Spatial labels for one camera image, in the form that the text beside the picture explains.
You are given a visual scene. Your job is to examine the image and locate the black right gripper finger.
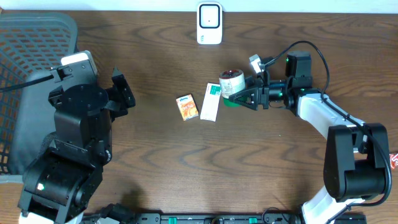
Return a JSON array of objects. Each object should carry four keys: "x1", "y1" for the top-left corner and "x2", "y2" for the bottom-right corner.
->
[
  {"x1": 228, "y1": 88, "x2": 258, "y2": 111},
  {"x1": 245, "y1": 75, "x2": 260, "y2": 89}
]

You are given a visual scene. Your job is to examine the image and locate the green lidded white jar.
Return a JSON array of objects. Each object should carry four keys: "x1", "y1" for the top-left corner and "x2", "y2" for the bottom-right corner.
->
[{"x1": 219, "y1": 70, "x2": 246, "y2": 107}]

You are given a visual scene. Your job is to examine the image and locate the white green carton box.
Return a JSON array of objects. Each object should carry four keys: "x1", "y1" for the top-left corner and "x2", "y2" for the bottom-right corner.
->
[{"x1": 200, "y1": 83, "x2": 221, "y2": 122}]

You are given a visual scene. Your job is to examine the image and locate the orange snack bar wrapper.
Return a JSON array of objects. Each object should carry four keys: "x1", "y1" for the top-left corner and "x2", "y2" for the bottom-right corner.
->
[{"x1": 389, "y1": 153, "x2": 398, "y2": 169}]

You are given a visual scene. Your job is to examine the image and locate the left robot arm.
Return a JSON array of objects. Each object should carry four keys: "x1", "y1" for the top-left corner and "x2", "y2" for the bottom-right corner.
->
[{"x1": 18, "y1": 68, "x2": 136, "y2": 223}]

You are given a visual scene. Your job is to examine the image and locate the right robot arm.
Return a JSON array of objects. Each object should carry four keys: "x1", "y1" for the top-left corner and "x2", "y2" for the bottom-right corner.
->
[{"x1": 229, "y1": 51, "x2": 392, "y2": 223}]

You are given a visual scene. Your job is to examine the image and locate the white barcode scanner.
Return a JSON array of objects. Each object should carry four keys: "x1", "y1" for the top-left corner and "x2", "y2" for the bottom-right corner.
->
[{"x1": 197, "y1": 2, "x2": 223, "y2": 45}]

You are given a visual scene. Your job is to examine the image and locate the orange tissue pack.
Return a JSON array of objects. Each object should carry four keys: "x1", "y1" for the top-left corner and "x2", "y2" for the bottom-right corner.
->
[{"x1": 176, "y1": 94, "x2": 199, "y2": 121}]

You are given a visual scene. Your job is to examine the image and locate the dark grey mesh basket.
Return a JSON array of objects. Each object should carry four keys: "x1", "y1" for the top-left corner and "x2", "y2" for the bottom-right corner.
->
[{"x1": 1, "y1": 12, "x2": 78, "y2": 184}]

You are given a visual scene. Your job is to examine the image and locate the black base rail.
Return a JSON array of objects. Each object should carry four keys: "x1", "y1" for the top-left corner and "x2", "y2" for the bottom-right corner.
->
[{"x1": 134, "y1": 212, "x2": 368, "y2": 224}]

